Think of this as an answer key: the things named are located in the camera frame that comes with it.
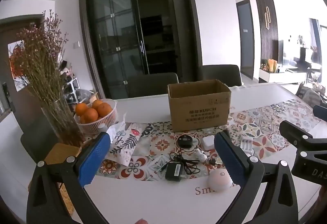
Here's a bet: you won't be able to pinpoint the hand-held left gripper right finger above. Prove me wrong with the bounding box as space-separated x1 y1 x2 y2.
214 129 298 224

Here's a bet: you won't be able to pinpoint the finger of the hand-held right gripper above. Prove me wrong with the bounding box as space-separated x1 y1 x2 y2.
279 120 313 149
313 105 327 118

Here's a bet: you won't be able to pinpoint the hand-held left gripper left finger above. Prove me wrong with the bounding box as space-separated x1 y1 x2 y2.
26 132 111 224

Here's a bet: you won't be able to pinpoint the white cube charger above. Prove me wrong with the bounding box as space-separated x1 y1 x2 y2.
203 135 216 150

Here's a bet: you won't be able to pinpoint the round black cable reel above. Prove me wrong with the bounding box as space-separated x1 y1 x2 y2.
178 134 194 148

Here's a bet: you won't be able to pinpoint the brown cardboard box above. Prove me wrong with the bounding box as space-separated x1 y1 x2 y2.
167 79 232 133

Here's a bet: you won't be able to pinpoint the white battery charger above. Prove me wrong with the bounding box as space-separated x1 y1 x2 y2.
240 136 255 155

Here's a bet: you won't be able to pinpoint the round pink device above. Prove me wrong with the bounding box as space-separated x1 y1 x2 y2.
207 168 234 192

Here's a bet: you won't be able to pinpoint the woven brown placemat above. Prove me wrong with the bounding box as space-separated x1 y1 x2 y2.
28 143 83 217

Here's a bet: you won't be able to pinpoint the white slatted fruit basket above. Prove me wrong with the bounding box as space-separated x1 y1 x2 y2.
74 99 118 135

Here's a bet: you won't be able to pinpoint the glass vase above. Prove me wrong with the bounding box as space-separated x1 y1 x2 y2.
41 98 85 148

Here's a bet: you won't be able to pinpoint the white low cabinet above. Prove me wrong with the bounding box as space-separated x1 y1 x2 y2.
259 68 307 84

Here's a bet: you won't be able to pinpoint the dark dining chair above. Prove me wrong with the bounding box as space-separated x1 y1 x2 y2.
20 117 62 156
126 72 179 99
198 64 243 87

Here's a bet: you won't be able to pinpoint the patterned table mat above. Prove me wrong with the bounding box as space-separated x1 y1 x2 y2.
96 97 322 181

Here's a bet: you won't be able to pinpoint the white shoe rack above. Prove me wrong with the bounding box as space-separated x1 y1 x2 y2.
59 60 80 102

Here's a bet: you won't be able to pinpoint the brown entrance door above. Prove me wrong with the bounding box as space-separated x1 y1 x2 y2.
0 17 48 132

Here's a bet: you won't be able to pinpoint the dark interior door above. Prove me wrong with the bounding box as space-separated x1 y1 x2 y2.
236 0 256 79

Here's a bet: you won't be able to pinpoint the dried pink flowers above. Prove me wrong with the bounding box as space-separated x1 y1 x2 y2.
9 9 70 112

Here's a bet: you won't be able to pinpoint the dark glass sliding door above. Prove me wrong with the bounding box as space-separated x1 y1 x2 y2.
79 0 204 100

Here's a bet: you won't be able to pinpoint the black power adapter with cable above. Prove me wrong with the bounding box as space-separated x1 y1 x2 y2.
160 150 202 182

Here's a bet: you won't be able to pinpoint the dark slatted cabinet gold handles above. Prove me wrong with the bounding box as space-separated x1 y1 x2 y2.
253 0 279 79

